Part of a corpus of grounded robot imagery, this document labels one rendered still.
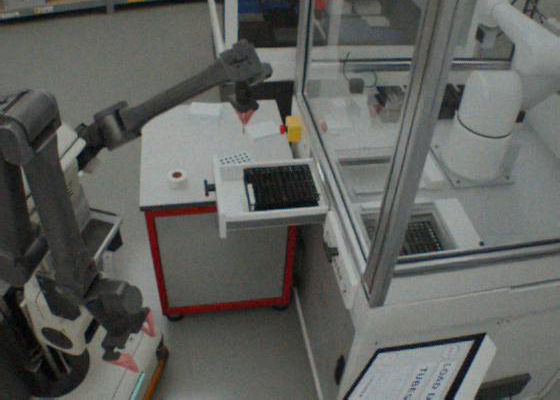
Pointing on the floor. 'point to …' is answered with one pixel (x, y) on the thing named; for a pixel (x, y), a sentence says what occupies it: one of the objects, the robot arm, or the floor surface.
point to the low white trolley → (183, 284)
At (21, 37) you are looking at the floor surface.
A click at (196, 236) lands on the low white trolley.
